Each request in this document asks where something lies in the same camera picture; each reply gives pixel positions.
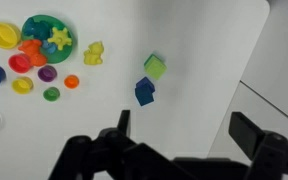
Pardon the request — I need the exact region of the yellow star toy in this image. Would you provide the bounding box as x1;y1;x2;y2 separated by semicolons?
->
47;27;72;51

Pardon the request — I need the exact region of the blue cube block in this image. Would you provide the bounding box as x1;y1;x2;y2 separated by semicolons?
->
135;77;155;106

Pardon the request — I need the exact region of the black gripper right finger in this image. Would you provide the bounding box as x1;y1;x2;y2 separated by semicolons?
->
228;112;288;180

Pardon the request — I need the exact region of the orange animal toy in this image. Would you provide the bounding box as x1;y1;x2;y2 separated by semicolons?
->
18;39;47;67

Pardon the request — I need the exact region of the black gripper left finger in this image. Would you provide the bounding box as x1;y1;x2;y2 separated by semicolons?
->
48;109;198;180

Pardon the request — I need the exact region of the small orange cup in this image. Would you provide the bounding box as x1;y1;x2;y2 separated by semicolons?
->
64;75;79;89

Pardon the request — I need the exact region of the purple cup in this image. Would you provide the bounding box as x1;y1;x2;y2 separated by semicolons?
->
38;65;57;82

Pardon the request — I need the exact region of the red cup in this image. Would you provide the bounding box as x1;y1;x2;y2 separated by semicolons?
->
8;54;32;74

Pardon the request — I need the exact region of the large yellow cup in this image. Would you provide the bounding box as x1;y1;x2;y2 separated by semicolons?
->
0;22;21;49

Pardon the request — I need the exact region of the blue animal toy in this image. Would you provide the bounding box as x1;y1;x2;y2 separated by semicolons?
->
42;40;57;54

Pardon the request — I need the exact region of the small yellow cup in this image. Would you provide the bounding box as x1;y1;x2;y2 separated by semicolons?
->
11;77;34;94

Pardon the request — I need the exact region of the green cube block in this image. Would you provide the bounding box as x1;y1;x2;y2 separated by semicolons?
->
144;54;167;80

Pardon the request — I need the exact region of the yellow bear toy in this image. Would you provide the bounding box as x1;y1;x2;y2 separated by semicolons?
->
84;41;104;65

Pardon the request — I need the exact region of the teal animal toy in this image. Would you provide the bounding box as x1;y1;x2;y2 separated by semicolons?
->
22;18;52;41

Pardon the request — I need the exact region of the small green cup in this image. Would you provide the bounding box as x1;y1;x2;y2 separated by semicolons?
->
43;87;60;102

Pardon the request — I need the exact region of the green bowl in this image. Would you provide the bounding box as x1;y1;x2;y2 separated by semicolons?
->
21;15;74;64

